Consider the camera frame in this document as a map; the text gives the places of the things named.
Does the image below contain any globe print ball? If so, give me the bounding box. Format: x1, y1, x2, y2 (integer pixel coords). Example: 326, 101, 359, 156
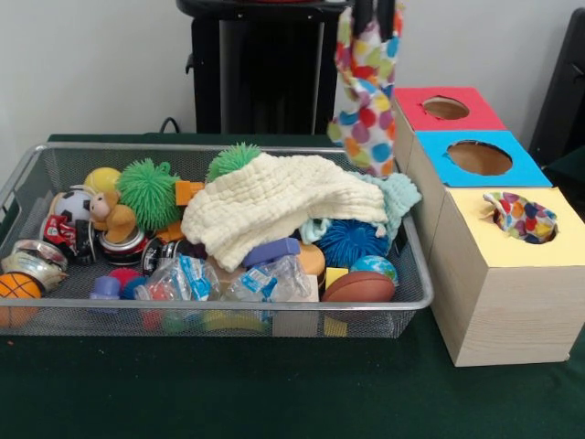
349, 254, 400, 287

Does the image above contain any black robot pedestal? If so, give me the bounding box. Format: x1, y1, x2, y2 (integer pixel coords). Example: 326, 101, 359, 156
175, 0, 369, 136

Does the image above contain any polka dot cloth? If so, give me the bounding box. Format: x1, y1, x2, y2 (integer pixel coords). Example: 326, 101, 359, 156
326, 2, 406, 179
483, 190, 559, 245

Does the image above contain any green spiky rubber ball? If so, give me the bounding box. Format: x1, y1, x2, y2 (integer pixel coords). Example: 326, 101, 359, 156
207, 142, 266, 182
116, 158, 184, 232

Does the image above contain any cream knitted cloth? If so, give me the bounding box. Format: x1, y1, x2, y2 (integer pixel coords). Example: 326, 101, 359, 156
181, 153, 389, 271

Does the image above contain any orange toy basketball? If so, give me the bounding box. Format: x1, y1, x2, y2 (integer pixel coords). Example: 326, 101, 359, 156
0, 273, 43, 301

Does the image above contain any brown monkey plush toy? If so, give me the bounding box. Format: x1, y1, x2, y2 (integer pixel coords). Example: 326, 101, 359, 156
87, 189, 138, 244

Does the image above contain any dark green table cloth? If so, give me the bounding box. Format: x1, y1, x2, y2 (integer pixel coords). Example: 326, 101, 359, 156
0, 133, 585, 439
543, 145, 585, 187

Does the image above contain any mint knitted cloth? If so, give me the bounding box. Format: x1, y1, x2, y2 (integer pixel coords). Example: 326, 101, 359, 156
301, 172, 422, 243

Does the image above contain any black upright panel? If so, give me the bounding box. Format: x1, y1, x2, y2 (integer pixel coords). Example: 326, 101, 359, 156
526, 7, 585, 159

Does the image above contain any shallow wire mesh bin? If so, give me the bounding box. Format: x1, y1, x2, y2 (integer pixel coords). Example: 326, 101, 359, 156
0, 141, 436, 339

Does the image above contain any brown toy football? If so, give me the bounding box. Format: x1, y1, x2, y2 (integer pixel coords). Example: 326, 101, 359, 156
322, 270, 397, 303

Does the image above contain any wooden box with three holes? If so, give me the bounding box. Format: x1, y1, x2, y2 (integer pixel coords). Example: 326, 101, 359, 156
390, 86, 585, 368

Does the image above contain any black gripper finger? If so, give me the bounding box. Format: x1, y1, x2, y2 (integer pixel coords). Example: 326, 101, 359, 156
378, 0, 396, 37
354, 0, 373, 33

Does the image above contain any blue spiky rubber ball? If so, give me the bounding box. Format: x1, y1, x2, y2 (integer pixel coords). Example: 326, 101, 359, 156
317, 218, 392, 269

